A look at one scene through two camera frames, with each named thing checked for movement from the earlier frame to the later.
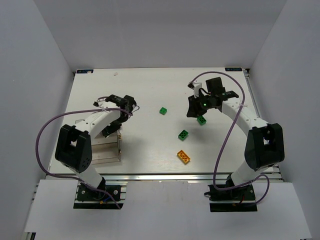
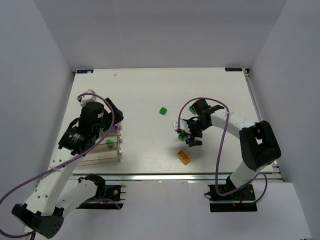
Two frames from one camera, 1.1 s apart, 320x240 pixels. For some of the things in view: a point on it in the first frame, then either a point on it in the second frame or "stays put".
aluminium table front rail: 161,176 stays put
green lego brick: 163,110 stays put
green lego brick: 183,135 stays put
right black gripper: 193,107 -> 192,128
